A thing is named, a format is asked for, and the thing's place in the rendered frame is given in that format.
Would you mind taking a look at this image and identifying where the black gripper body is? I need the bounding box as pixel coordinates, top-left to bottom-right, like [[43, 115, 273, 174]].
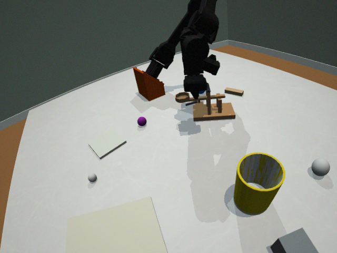
[[182, 54, 207, 92]]

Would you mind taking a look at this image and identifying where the yellow open cylinder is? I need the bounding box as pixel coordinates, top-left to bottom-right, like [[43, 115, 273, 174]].
[[233, 152, 285, 216]]

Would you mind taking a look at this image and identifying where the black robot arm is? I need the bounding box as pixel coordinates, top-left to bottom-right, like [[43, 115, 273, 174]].
[[146, 0, 220, 80]]

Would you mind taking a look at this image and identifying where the purple ball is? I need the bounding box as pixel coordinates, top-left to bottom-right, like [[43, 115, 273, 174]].
[[137, 117, 146, 126]]

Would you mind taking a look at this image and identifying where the grey ball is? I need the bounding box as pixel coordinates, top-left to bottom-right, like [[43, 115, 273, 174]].
[[88, 173, 97, 182], [311, 158, 330, 176]]

